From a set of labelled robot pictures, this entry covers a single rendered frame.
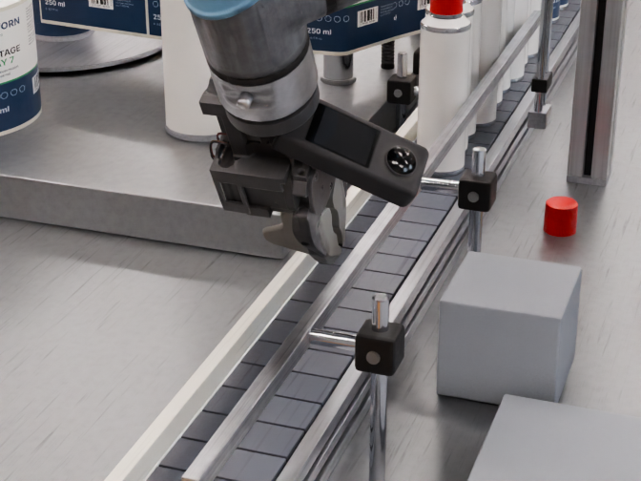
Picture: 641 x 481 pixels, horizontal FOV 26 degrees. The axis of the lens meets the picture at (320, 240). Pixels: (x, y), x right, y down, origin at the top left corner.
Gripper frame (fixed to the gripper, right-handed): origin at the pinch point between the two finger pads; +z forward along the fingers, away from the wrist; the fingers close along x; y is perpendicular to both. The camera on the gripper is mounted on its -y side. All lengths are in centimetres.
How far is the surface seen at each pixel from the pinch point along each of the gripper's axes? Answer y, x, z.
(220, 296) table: 14.2, -1.4, 13.0
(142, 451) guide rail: 3.8, 27.1, -13.3
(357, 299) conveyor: -1.1, 0.8, 5.9
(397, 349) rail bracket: -10.6, 15.0, -11.6
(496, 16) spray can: -2.5, -45.6, 17.6
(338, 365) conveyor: -3.2, 10.8, 0.1
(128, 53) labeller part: 48, -47, 32
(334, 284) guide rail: -3.4, 8.3, -7.9
